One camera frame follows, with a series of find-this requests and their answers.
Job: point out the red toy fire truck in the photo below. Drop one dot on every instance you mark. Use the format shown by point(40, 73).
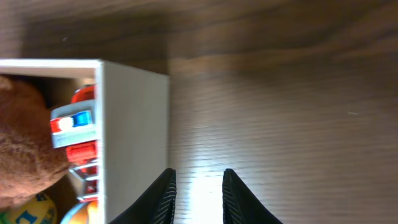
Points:
point(74, 130)

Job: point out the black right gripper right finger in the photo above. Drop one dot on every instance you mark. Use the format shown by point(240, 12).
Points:
point(240, 205)

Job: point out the brown plush toy with carrot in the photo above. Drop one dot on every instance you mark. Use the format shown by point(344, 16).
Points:
point(29, 163)

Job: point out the white cardboard box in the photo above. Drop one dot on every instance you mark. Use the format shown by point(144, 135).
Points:
point(132, 108)

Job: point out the blue and yellow duck toy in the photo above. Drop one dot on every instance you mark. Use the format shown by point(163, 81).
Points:
point(83, 213)

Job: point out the yellow ball with blue letters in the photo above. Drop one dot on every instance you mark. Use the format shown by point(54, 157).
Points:
point(39, 210)

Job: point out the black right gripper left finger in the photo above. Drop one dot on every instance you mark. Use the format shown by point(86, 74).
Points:
point(156, 205)

